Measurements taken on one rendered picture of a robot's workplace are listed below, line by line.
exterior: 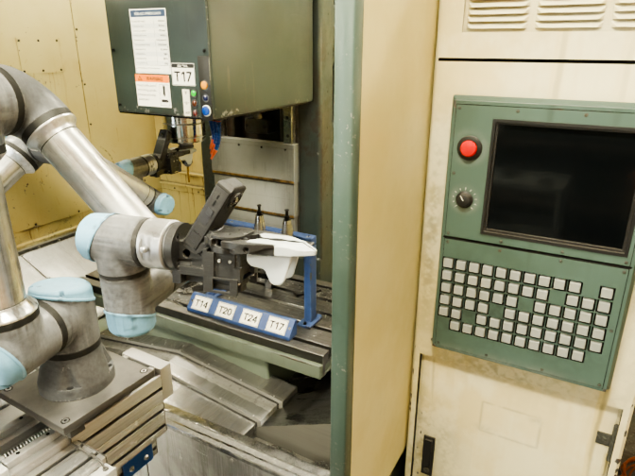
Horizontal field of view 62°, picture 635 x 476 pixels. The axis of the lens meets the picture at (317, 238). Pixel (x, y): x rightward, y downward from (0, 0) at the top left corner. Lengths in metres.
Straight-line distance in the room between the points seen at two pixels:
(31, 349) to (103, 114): 2.26
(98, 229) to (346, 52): 0.51
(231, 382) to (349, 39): 1.30
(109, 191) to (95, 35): 2.26
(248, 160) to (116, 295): 1.74
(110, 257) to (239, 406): 1.10
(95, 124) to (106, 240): 2.37
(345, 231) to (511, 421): 0.87
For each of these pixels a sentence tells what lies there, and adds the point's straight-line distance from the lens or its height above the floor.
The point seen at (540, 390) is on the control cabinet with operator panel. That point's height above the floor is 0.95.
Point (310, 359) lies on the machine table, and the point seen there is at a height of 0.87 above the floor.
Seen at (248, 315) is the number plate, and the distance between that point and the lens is 1.88.
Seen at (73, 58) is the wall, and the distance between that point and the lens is 3.10.
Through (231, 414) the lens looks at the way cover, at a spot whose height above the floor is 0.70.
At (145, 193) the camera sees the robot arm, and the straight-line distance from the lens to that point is 1.82.
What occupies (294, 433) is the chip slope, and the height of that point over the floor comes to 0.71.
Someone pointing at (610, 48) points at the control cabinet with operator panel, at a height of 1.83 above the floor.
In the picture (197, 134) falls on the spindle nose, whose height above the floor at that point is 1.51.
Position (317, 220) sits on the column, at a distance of 2.45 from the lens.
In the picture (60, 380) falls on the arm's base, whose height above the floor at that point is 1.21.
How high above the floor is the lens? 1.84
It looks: 20 degrees down
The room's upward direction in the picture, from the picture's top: straight up
